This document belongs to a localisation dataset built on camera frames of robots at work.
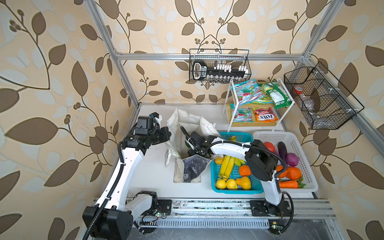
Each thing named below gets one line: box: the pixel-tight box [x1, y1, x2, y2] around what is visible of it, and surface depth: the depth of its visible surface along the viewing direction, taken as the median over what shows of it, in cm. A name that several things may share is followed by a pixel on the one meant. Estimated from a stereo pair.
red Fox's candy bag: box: [254, 107, 279, 123], surface depth 92 cm
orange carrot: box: [279, 177, 307, 189], surface depth 78 cm
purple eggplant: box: [277, 141, 288, 162], surface depth 93 cm
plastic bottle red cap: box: [292, 86, 314, 112], surface depth 80 cm
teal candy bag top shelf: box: [230, 79, 264, 106], surface depth 76 cm
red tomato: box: [264, 141, 275, 153], surface depth 93 cm
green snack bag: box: [259, 80, 293, 109], surface depth 76 cm
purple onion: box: [286, 153, 301, 167], surface depth 84 cm
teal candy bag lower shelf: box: [230, 103, 254, 123], surface depth 91 cm
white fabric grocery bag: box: [164, 107, 223, 183], surface depth 81 cm
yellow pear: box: [235, 176, 251, 190], surface depth 79 cm
